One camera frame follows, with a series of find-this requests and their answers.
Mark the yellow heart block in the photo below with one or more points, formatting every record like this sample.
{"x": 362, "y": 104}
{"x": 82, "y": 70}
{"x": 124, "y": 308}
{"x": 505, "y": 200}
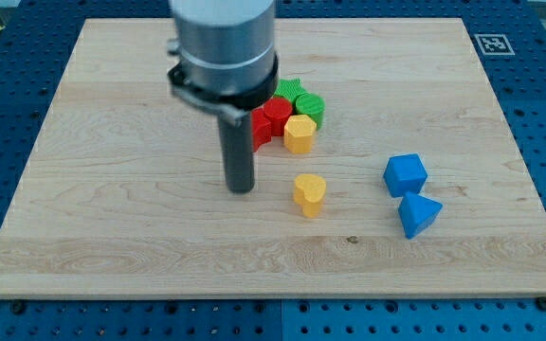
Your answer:
{"x": 308, "y": 193}

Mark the white fiducial marker tag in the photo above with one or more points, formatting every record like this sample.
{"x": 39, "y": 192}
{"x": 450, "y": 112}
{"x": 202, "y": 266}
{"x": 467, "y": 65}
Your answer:
{"x": 492, "y": 44}

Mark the red moon block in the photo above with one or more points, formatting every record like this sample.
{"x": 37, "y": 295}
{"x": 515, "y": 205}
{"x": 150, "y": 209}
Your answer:
{"x": 261, "y": 128}

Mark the blue triangle block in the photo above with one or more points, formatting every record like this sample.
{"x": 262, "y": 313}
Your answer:
{"x": 417, "y": 213}

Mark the wooden board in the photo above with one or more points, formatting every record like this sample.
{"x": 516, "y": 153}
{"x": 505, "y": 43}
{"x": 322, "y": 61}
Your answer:
{"x": 123, "y": 196}

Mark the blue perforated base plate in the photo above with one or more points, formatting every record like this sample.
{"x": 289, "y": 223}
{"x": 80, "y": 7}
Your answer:
{"x": 35, "y": 47}

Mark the green star block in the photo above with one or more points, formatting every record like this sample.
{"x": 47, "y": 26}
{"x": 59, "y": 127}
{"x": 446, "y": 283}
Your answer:
{"x": 290, "y": 90}

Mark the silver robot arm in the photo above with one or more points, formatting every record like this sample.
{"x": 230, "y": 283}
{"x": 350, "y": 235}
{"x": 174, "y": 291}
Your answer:
{"x": 227, "y": 67}

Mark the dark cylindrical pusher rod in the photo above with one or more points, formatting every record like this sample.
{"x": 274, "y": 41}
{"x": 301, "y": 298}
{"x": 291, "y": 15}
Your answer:
{"x": 237, "y": 152}

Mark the blue cube block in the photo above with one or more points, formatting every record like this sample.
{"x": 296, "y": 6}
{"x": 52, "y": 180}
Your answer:
{"x": 405, "y": 173}

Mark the red cylinder block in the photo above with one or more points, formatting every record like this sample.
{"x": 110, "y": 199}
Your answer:
{"x": 278, "y": 111}

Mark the green circle block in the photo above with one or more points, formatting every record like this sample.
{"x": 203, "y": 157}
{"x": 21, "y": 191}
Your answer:
{"x": 311, "y": 105}

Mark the yellow hexagon block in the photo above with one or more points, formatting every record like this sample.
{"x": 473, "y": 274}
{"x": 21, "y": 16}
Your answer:
{"x": 299, "y": 134}

